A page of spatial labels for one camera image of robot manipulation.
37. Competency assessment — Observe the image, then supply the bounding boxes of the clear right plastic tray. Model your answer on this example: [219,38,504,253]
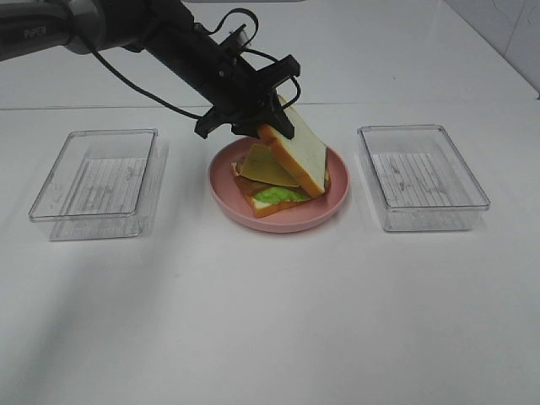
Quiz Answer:
[358,124,491,232]

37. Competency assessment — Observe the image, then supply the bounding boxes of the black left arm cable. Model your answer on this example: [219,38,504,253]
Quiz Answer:
[54,8,302,120]

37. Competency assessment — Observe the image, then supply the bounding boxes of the pink round plate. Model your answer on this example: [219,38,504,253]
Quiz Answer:
[208,137,350,233]

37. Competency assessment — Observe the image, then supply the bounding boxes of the bacon strip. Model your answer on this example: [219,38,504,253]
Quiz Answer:
[231,158,271,197]

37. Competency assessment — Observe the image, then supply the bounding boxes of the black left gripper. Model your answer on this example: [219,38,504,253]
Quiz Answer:
[193,41,302,140]

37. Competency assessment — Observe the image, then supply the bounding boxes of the green lettuce leaf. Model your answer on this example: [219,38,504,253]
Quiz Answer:
[253,186,311,205]

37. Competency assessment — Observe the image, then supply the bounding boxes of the bread slice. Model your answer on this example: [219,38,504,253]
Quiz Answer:
[257,106,327,198]
[239,186,312,218]

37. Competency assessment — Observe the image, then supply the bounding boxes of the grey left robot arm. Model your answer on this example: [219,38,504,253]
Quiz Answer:
[1,1,300,139]

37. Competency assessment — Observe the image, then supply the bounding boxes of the clear left plastic tray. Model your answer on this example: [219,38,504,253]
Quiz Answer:
[29,129,166,241]

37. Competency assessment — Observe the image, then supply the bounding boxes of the yellow cheese slice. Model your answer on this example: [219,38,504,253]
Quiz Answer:
[239,143,300,187]

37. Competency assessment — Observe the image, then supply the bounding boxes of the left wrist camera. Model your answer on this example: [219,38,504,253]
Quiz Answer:
[220,24,250,53]

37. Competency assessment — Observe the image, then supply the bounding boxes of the clear plastic tray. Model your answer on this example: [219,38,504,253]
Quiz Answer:
[29,129,166,241]
[358,124,491,232]

